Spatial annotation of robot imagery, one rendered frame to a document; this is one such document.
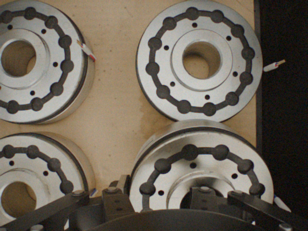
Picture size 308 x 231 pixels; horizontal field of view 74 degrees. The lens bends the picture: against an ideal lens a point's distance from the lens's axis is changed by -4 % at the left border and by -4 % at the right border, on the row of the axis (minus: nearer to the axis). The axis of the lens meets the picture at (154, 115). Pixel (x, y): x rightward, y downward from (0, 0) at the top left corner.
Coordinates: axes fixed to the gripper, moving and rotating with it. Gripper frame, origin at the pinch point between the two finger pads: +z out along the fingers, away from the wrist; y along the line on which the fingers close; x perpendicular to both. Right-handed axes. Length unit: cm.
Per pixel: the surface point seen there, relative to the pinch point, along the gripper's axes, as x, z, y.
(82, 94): 7.6, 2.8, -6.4
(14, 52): 11.0, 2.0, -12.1
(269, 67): 9.5, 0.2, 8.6
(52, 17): 13.8, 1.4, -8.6
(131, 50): 11.9, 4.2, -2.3
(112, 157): 1.9, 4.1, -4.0
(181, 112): 6.1, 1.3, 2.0
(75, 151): 2.7, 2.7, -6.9
